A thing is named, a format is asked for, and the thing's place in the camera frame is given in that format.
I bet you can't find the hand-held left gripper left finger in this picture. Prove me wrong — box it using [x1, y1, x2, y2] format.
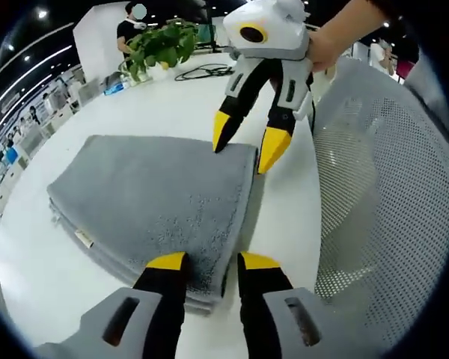
[33, 251, 191, 359]

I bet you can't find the blue packet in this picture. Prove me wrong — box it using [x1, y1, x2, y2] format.
[103, 80, 131, 96]

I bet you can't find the grey mesh chair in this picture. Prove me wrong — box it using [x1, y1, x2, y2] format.
[311, 56, 449, 359]

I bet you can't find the grey towel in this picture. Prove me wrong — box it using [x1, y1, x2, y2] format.
[46, 134, 260, 317]

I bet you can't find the coiled black cable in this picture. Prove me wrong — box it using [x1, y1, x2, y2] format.
[174, 63, 236, 82]

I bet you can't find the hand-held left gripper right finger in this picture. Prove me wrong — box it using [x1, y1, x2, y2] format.
[236, 251, 364, 359]

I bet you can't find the green potted plant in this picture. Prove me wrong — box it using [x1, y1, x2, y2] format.
[123, 20, 200, 82]

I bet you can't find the person's right hand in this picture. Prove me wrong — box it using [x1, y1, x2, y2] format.
[307, 22, 351, 73]

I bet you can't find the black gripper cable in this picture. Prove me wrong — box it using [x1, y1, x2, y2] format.
[307, 74, 318, 135]

